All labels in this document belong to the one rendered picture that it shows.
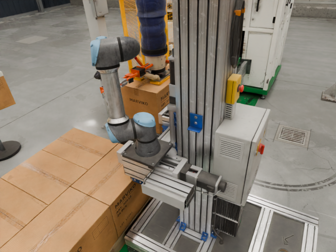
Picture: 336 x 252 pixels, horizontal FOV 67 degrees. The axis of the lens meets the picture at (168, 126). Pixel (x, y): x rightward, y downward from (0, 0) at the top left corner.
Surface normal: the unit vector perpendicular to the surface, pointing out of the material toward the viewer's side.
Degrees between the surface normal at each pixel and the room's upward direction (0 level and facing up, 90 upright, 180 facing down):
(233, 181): 90
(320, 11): 90
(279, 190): 0
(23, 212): 0
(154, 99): 90
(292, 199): 0
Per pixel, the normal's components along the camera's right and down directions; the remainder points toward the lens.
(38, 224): -0.05, -0.83
